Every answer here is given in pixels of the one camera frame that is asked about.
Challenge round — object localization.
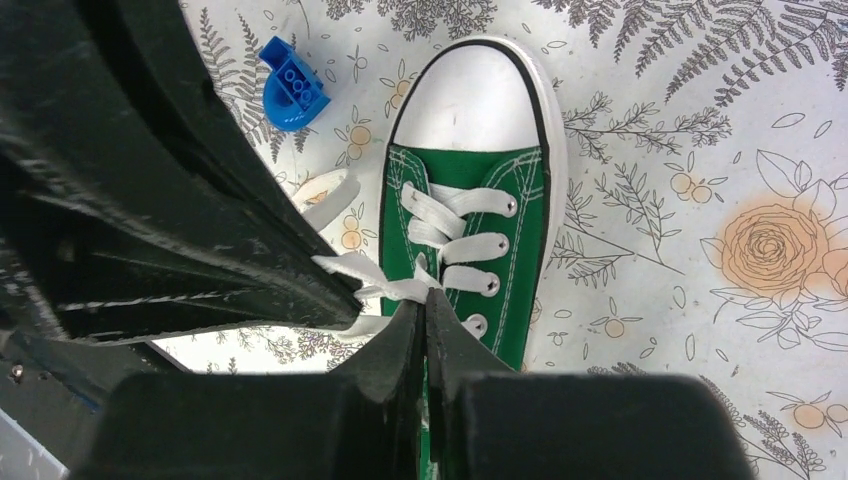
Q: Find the green canvas sneaker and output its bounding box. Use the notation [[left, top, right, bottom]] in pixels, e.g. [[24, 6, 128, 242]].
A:
[[291, 36, 570, 480]]

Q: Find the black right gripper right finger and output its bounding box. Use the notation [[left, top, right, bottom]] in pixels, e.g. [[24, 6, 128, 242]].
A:
[[425, 290, 753, 479]]

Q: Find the floral table mat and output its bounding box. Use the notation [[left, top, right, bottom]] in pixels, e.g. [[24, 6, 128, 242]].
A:
[[180, 1, 847, 479]]

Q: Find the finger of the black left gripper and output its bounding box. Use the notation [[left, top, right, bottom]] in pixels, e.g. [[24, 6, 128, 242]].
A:
[[1, 1, 361, 344]]

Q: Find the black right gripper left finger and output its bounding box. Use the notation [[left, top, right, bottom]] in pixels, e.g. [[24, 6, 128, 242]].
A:
[[70, 303, 424, 479]]

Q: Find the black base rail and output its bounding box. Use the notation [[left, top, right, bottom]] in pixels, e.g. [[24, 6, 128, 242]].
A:
[[1, 328, 188, 465]]

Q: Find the blue plastic cap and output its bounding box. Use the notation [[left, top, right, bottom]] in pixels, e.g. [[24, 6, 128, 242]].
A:
[[259, 37, 330, 132]]

